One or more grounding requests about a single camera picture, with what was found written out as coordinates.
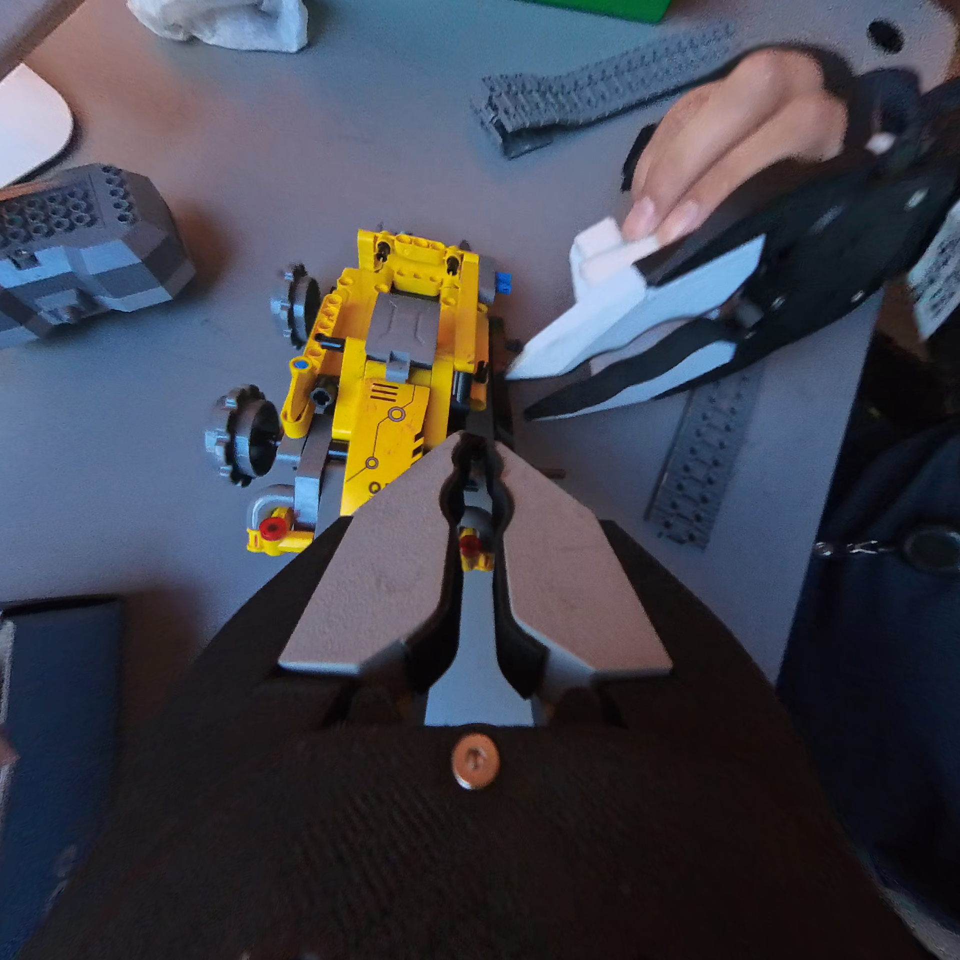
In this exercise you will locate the grey building block assembly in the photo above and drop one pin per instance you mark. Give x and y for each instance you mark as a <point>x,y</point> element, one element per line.
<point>82,255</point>

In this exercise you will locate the green plastic bin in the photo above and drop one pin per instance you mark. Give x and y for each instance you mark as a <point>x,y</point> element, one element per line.
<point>600,7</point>

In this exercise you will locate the person's right hand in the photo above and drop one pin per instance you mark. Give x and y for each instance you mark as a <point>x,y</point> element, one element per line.
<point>735,127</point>

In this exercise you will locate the yellow black toy car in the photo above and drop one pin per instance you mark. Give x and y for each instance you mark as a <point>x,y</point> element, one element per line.
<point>390,360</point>

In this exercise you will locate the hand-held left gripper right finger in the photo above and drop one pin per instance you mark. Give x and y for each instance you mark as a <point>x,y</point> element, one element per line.
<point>585,585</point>

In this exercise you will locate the grey track strip right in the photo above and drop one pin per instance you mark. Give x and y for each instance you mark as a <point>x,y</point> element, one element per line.
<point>600,82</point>

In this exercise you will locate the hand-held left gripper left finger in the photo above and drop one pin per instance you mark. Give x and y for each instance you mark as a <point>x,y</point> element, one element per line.
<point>367,585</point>

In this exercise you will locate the crumpled white tissue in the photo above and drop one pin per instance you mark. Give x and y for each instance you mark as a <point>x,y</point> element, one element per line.
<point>217,19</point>

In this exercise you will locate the flat grey track strip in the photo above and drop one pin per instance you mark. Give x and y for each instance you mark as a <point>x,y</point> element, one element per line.
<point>705,457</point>

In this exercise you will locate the small black bushing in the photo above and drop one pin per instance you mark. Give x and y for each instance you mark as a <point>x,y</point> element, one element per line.
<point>885,36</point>

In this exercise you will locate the person's upper body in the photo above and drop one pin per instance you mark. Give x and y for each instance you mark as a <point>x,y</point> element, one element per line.
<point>885,637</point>

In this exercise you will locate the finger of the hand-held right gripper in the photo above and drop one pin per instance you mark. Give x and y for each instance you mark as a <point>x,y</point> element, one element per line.
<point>675,367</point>
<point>622,315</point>

